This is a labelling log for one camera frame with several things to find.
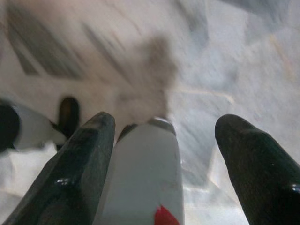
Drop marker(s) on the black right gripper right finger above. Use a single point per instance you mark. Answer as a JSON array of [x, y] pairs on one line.
[[260, 173]]

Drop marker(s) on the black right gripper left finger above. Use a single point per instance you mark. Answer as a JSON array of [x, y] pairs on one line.
[[70, 168]]

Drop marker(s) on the black robot left foot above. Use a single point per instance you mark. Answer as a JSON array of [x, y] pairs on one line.
[[68, 114]]

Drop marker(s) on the black robot foot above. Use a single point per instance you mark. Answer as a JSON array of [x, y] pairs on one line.
[[68, 114], [126, 132]]

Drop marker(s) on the silver robot left leg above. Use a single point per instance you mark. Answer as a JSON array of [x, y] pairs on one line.
[[32, 126]]

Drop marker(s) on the silver robot leg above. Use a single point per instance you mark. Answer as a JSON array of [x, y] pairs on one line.
[[145, 168], [32, 126]]

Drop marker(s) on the black robot right foot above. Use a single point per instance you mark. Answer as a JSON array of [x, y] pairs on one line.
[[126, 132]]

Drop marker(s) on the silver robot right leg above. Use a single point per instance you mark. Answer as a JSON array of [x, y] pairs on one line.
[[145, 168]]

